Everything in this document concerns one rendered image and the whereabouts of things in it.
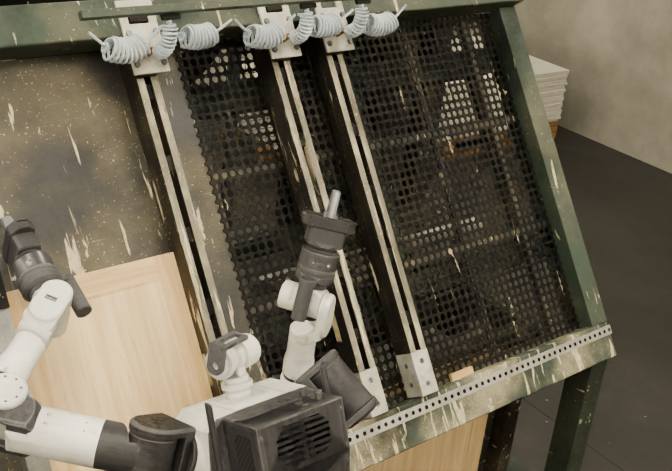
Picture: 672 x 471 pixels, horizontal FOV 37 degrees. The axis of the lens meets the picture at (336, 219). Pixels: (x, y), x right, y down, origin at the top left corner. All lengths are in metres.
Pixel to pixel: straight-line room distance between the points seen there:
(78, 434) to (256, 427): 0.32
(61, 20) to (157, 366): 0.85
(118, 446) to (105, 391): 0.54
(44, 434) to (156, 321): 0.66
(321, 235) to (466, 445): 1.50
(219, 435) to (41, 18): 1.09
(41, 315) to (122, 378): 0.45
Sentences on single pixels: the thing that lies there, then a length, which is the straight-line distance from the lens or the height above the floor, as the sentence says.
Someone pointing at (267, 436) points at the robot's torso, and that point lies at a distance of 1.81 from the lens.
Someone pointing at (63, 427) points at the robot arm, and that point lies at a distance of 1.88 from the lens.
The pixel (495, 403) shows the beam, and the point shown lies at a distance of 3.03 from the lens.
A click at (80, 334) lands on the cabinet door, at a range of 2.39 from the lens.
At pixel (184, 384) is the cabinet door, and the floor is 1.09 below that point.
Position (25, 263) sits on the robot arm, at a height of 1.51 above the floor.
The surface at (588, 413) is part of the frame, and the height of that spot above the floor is 0.57.
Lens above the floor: 2.49
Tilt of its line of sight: 24 degrees down
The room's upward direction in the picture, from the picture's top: 6 degrees clockwise
